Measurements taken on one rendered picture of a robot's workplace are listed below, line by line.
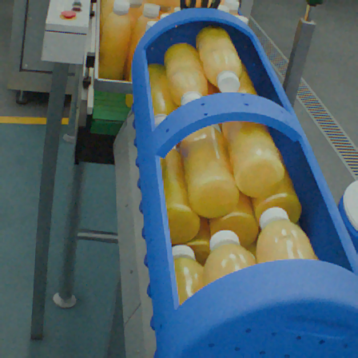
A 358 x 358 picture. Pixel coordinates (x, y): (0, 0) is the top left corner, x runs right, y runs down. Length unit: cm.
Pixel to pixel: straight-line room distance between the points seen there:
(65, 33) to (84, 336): 109
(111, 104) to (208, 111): 69
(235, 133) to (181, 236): 17
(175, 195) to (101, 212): 185
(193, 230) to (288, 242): 24
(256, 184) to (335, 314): 34
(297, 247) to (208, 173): 23
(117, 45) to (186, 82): 50
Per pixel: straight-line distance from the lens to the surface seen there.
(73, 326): 243
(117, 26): 180
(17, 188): 302
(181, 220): 110
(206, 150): 112
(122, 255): 139
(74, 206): 223
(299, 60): 207
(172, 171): 116
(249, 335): 80
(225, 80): 133
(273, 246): 90
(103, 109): 175
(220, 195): 108
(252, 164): 106
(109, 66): 184
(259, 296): 78
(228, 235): 98
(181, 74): 137
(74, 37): 169
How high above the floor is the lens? 171
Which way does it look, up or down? 32 degrees down
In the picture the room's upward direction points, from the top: 12 degrees clockwise
